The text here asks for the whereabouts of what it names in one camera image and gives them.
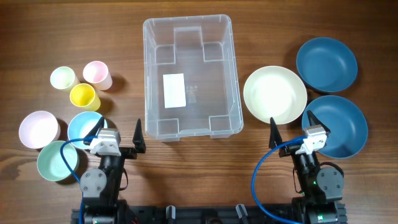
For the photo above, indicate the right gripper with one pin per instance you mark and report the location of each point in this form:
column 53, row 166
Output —
column 276, row 137

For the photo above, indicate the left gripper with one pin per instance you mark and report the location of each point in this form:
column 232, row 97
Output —
column 130, row 152

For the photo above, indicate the light blue small bowl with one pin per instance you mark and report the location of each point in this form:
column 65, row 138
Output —
column 82, row 124

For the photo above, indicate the cream white bowl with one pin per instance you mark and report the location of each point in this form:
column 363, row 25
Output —
column 275, row 92

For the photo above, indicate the yellow cup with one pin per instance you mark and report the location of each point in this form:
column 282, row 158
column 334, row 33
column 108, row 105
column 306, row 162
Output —
column 84, row 96

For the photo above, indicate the dark blue bowl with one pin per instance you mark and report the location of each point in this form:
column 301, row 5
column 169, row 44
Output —
column 346, row 122
column 326, row 65

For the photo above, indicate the pink cup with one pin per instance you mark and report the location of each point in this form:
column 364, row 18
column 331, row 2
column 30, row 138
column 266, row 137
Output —
column 97, row 74

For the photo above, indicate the mint green small bowl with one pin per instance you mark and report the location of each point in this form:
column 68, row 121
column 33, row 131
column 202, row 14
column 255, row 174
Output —
column 50, row 164

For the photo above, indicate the light green cup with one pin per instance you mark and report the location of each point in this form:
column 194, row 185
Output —
column 64, row 78

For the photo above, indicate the pink small bowl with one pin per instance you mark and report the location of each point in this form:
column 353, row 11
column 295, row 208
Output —
column 39, row 129

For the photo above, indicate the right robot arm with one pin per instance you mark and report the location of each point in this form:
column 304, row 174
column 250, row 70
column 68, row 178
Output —
column 321, row 184

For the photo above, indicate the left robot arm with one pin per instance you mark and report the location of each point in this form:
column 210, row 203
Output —
column 101, row 186

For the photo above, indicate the white label in container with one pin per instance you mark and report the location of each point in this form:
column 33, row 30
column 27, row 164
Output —
column 174, row 90

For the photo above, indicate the clear plastic storage container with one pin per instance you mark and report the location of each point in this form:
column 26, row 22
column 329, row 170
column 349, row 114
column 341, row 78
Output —
column 202, row 49

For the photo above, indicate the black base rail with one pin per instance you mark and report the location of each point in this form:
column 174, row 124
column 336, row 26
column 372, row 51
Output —
column 237, row 214

